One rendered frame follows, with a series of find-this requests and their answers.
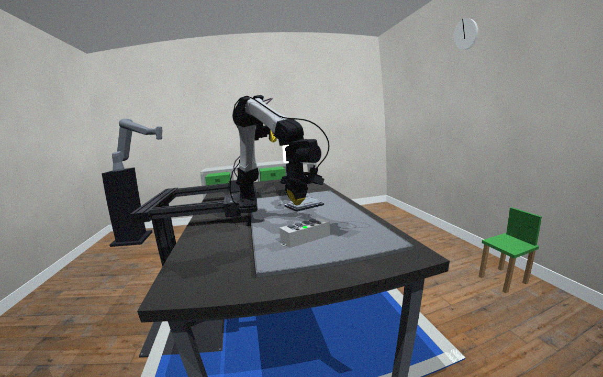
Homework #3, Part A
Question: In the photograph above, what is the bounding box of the white operator panel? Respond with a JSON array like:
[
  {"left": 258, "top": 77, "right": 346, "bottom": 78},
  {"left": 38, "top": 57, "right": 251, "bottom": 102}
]
[{"left": 280, "top": 217, "right": 330, "bottom": 248}]

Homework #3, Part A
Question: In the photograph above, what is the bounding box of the white microplate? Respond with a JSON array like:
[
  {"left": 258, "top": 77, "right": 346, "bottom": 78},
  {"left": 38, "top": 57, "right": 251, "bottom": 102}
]
[{"left": 289, "top": 197, "right": 319, "bottom": 207}]

